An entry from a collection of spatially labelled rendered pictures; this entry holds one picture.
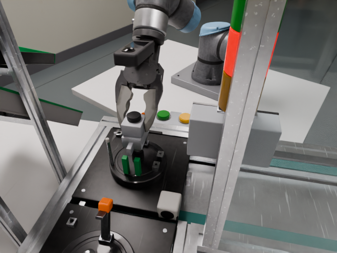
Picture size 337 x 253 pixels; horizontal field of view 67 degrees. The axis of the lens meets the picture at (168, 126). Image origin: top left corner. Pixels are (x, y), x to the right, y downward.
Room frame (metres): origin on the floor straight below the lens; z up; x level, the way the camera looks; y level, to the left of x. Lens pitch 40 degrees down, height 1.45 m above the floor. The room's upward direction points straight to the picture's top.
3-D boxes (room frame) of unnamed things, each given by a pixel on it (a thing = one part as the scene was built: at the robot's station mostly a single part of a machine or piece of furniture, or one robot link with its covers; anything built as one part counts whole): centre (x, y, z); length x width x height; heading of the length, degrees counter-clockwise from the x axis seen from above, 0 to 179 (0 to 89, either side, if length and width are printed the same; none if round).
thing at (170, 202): (0.31, 0.00, 0.97); 0.05 x 0.05 x 0.04; 79
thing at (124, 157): (0.39, 0.10, 1.01); 0.01 x 0.01 x 0.05; 79
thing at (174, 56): (0.97, -0.15, 0.84); 0.90 x 0.70 x 0.03; 53
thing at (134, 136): (0.42, 0.07, 1.09); 0.08 x 0.04 x 0.07; 169
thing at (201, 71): (1.01, -0.18, 0.94); 0.15 x 0.15 x 0.10
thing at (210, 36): (1.01, -0.19, 1.06); 0.13 x 0.12 x 0.14; 44
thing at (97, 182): (0.43, 0.07, 0.96); 0.24 x 0.24 x 0.02; 79
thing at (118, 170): (0.43, 0.07, 0.98); 0.14 x 0.14 x 0.02
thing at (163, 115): (0.64, 0.02, 0.96); 0.04 x 0.04 x 0.02
